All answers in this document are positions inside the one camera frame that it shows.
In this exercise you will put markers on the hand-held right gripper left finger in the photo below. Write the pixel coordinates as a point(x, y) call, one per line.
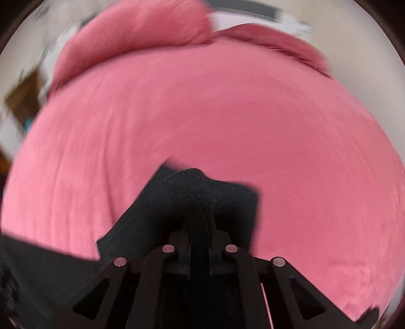
point(181, 253)

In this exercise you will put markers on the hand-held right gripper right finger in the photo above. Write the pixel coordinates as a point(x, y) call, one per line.
point(218, 253)

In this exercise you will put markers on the black knit garment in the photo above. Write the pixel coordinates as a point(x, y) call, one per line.
point(202, 196)

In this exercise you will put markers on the pink bed sheet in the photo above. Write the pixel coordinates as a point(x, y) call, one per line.
point(221, 126)

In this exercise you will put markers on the brown wooden furniture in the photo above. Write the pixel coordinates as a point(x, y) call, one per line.
point(25, 101)

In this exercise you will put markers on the large pink pillow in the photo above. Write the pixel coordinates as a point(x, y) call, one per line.
point(133, 28)

